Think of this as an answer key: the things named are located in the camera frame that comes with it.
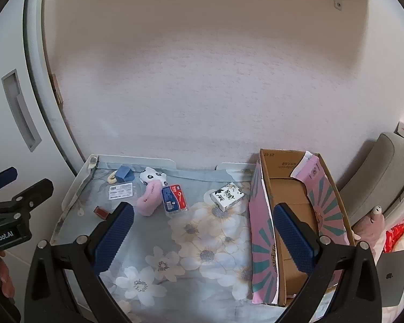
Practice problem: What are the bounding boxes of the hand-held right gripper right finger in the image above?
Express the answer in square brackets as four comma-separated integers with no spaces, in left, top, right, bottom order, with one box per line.
[273,203,383,323]

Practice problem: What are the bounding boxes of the white rimmed bed table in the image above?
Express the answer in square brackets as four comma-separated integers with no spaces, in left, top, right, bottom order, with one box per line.
[52,154,258,243]

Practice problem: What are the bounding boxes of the white black-print tissue pack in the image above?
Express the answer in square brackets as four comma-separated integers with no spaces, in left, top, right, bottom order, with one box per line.
[209,182,246,211]

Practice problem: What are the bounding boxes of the white labelled packet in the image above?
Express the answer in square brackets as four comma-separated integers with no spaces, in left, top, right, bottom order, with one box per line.
[108,182,134,200]

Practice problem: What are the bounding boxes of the recessed grey door handle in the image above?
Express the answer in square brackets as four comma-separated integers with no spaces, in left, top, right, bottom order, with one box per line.
[1,69,41,151]

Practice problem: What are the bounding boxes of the small blue box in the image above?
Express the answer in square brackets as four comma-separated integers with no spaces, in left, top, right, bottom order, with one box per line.
[116,166,133,182]

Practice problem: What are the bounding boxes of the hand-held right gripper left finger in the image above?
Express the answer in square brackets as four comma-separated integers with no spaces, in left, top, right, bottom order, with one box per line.
[24,202,135,323]

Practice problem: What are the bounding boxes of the person's left hand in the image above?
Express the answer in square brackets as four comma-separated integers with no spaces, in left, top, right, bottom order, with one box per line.
[0,254,16,298]

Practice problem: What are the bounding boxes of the silver laptop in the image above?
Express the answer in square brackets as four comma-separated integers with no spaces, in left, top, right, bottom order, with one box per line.
[375,249,404,309]

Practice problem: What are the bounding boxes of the pink fuzzy panda sock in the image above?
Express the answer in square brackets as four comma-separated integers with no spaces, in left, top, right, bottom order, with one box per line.
[136,167,166,216]

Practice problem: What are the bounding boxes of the floral light blue bedsheet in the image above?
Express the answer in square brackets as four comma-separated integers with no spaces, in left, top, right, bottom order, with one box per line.
[50,156,327,323]

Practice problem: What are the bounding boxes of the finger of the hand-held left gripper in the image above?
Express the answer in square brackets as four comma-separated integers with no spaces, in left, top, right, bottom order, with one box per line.
[0,167,18,193]
[0,178,54,216]

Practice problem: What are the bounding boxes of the red patterned cloth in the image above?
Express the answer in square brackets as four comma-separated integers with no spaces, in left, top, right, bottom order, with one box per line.
[384,219,404,254]

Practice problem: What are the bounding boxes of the pink plush toy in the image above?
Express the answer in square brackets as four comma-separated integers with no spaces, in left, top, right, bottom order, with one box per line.
[353,205,386,243]

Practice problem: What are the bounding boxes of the grey cushion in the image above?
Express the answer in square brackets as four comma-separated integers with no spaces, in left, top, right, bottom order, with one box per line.
[337,132,404,224]

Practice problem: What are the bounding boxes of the blue and red floss box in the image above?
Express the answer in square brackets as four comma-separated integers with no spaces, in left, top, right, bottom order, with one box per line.
[161,184,188,213]

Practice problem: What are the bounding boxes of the white cabinet door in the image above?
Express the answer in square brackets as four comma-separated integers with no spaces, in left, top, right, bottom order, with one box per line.
[0,0,85,216]

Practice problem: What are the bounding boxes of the pink and teal cardboard box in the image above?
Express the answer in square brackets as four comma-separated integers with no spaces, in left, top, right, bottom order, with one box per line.
[250,149,356,307]

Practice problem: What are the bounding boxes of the brown wooden strip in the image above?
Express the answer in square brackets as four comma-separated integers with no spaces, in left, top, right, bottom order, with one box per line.
[51,73,65,103]

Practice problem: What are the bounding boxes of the small red-brown block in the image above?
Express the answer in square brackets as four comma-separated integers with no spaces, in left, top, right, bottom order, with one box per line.
[93,205,110,221]

